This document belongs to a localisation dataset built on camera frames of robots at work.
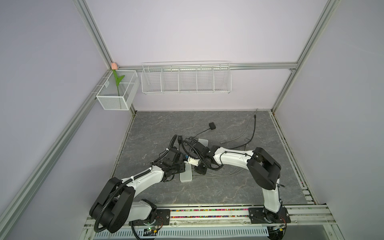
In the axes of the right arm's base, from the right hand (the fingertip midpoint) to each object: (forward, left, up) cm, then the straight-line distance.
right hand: (197, 169), depth 90 cm
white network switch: (-4, +6, 0) cm, 8 cm away
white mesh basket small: (+27, +49, +35) cm, 66 cm away
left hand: (0, +8, +2) cm, 8 cm away
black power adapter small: (+34, -11, 0) cm, 35 cm away
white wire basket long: (+51, +5, +31) cm, 60 cm away
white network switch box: (+20, -4, +1) cm, 20 cm away
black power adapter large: (+19, +12, +4) cm, 23 cm away
